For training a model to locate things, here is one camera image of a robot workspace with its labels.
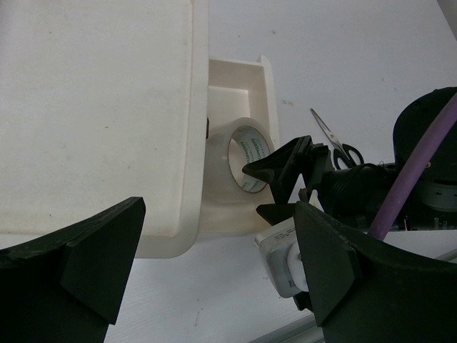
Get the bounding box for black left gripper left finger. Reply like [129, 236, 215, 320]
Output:
[1, 197, 146, 342]

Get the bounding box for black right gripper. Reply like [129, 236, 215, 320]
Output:
[242, 136, 333, 226]

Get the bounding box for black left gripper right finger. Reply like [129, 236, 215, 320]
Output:
[293, 202, 456, 342]

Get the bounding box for clear tape roll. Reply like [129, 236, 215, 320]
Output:
[204, 117, 274, 204]

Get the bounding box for white drawer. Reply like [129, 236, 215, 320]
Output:
[199, 56, 280, 234]

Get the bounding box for white drawer cabinet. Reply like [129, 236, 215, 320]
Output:
[1, 1, 209, 258]

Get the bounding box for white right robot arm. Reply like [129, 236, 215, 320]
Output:
[243, 87, 456, 233]

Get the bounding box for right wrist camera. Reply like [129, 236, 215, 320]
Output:
[254, 203, 308, 298]

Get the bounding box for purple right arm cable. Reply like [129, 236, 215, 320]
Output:
[369, 94, 457, 242]

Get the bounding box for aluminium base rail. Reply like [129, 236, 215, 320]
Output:
[251, 314, 325, 343]

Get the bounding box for black handled scissors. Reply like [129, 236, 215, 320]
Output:
[310, 109, 364, 170]

